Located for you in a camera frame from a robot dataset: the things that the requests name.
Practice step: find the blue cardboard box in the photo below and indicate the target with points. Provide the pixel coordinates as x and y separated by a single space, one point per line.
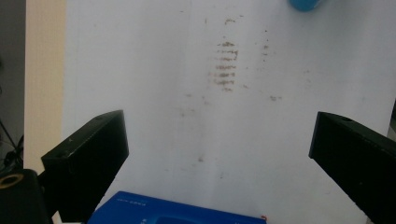
149 210

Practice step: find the blue round object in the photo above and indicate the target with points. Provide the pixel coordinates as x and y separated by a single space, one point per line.
304 4

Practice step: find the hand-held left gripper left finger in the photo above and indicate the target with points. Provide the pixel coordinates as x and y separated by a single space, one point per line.
84 161

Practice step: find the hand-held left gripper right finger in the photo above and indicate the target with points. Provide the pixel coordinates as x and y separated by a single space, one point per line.
361 161

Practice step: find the light wooden table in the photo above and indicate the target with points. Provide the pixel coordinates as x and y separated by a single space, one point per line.
43 77

